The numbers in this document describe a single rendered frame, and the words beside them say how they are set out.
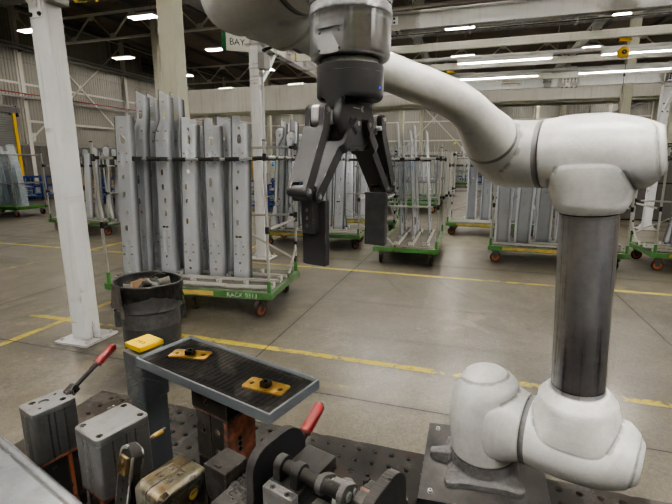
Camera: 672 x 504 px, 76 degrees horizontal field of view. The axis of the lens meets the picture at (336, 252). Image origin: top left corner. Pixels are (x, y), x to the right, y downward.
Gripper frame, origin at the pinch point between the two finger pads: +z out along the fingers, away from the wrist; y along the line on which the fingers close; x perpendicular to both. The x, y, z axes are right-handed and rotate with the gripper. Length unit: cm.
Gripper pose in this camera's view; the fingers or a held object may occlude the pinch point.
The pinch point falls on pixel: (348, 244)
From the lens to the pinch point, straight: 51.8
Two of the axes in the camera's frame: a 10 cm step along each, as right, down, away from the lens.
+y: -5.5, 1.7, -8.2
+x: 8.4, 1.1, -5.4
